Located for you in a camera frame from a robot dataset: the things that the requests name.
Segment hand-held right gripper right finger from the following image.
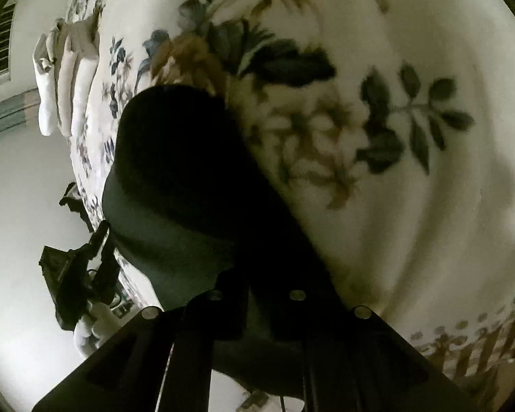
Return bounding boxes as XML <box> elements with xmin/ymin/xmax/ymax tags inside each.
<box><xmin>271</xmin><ymin>287</ymin><xmax>478</xmax><ymax>412</ymax></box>

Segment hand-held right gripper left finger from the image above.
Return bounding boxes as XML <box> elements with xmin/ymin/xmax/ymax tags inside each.
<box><xmin>32</xmin><ymin>271</ymin><xmax>250</xmax><ymax>412</ymax></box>

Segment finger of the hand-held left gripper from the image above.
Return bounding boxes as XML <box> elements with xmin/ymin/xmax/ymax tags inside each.
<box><xmin>95</xmin><ymin>235</ymin><xmax>122</xmax><ymax>306</ymax></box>
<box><xmin>75</xmin><ymin>220</ymin><xmax>111</xmax><ymax>269</ymax></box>

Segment dark striped sweater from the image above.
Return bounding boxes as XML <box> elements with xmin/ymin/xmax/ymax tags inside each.
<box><xmin>102</xmin><ymin>85</ymin><xmax>357</xmax><ymax>398</ymax></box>

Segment black clothes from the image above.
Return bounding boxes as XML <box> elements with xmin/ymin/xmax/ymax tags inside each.
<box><xmin>59</xmin><ymin>182</ymin><xmax>96</xmax><ymax>233</ymax></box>

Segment person's left hand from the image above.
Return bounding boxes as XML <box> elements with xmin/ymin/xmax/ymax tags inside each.
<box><xmin>72</xmin><ymin>301</ymin><xmax>117</xmax><ymax>355</ymax></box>

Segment beige folded garment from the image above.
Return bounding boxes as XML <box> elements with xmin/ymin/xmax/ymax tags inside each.
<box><xmin>71</xmin><ymin>19</ymin><xmax>100</xmax><ymax>139</ymax></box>

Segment white folded shirt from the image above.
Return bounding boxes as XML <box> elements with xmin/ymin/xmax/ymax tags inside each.
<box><xmin>33</xmin><ymin>30</ymin><xmax>65</xmax><ymax>137</ymax></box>

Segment green curtain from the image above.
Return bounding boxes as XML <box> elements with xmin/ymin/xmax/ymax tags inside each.
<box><xmin>0</xmin><ymin>88</ymin><xmax>41</xmax><ymax>140</ymax></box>

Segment bed with floral blanket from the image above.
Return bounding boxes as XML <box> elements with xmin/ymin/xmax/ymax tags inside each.
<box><xmin>64</xmin><ymin>0</ymin><xmax>515</xmax><ymax>396</ymax></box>

